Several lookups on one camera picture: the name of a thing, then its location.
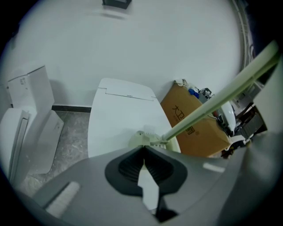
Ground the white rounded appliance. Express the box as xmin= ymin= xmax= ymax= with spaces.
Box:
xmin=218 ymin=102 xmax=237 ymax=136

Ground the brown cardboard box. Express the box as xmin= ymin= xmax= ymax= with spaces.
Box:
xmin=160 ymin=83 xmax=232 ymax=158

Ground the blue small item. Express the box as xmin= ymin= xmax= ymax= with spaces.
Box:
xmin=187 ymin=87 xmax=200 ymax=98

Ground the crumpled white rag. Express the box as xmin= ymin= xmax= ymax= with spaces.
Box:
xmin=174 ymin=78 xmax=191 ymax=89

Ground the white toilet with open lid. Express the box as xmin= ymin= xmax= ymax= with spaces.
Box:
xmin=0 ymin=64 xmax=65 ymax=188

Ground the pale green toilet brush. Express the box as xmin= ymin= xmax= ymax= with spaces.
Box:
xmin=128 ymin=39 xmax=281 ymax=154

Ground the black wall fixture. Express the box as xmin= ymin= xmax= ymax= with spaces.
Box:
xmin=102 ymin=0 xmax=132 ymax=10

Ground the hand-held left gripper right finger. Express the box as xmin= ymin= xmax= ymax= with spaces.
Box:
xmin=142 ymin=145 xmax=246 ymax=226

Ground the white smart toilet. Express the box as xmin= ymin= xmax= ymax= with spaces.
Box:
xmin=88 ymin=77 xmax=182 ymax=158

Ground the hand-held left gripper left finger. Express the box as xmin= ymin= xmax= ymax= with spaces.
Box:
xmin=33 ymin=145 xmax=160 ymax=226

